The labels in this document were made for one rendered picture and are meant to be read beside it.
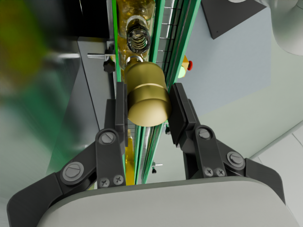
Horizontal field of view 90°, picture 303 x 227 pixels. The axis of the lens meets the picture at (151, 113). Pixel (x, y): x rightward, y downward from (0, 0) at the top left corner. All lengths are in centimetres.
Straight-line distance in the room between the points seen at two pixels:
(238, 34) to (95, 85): 75
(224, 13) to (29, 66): 78
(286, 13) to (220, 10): 33
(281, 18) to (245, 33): 43
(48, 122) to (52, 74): 7
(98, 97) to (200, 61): 61
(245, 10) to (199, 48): 23
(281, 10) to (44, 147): 61
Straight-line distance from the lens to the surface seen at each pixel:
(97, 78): 57
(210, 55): 96
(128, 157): 109
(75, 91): 45
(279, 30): 57
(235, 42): 99
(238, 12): 89
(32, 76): 22
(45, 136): 24
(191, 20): 40
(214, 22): 85
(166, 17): 48
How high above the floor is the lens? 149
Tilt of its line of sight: 39 degrees down
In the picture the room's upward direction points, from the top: 171 degrees clockwise
